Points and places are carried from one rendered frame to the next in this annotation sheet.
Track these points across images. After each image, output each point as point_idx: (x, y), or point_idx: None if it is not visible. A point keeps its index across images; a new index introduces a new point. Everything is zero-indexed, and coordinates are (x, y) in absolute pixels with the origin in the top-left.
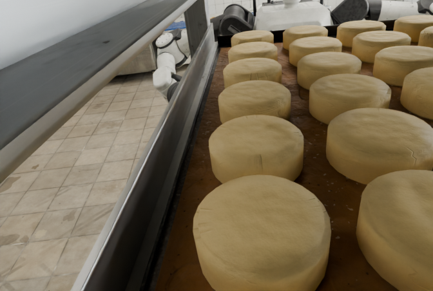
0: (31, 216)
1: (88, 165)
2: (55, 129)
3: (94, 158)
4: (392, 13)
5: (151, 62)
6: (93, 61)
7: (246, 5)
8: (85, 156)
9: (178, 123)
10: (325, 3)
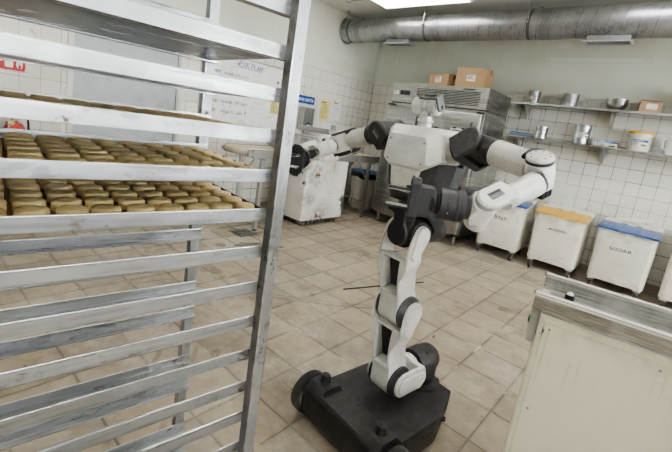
0: (241, 269)
1: (311, 266)
2: None
3: (321, 265)
4: (498, 152)
5: (453, 225)
6: None
7: (624, 214)
8: (317, 260)
9: None
10: None
